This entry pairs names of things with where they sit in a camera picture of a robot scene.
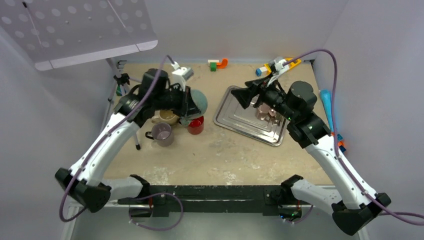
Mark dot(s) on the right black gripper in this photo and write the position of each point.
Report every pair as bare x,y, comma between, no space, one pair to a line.
245,95

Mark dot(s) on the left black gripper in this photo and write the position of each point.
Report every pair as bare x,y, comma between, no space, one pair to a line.
187,106

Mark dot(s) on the teal green mug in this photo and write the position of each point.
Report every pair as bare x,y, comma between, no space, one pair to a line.
200,100

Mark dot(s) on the beige mug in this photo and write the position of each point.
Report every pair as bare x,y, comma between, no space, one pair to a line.
165,116

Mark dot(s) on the pink mug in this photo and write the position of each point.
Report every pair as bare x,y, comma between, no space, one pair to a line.
265,113

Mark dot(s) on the red mug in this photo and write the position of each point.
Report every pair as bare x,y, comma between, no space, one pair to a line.
196,126

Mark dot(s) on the mauve purple mug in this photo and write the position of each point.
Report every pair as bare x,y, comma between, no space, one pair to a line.
162,133

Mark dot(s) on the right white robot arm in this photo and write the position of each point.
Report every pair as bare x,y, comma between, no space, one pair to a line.
353,203

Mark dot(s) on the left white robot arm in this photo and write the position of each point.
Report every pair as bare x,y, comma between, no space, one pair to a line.
84,180

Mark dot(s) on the silver metal tray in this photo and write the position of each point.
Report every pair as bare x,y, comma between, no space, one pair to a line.
230,115

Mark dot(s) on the blue white toy block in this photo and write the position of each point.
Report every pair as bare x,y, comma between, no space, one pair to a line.
261,71

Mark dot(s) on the yellow toy phone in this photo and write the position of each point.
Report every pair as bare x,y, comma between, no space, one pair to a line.
267,68

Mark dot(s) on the orange green toy pieces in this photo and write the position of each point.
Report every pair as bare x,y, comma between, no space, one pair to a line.
215,64

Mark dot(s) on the orange triangle toy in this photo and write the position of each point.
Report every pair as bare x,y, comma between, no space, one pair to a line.
293,63

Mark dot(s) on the grey tripod stand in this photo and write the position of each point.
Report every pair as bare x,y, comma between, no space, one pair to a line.
122,82

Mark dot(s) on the blue toy microphone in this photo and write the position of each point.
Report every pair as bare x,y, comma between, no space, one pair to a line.
326,99

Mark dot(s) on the orange blue toy blocks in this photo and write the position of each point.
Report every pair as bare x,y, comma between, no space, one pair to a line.
340,142

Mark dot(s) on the white perforated board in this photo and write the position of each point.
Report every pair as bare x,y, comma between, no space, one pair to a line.
61,33

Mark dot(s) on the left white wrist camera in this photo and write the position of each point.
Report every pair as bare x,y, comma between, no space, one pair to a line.
180,75

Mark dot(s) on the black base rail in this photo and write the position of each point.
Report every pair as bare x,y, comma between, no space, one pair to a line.
267,200

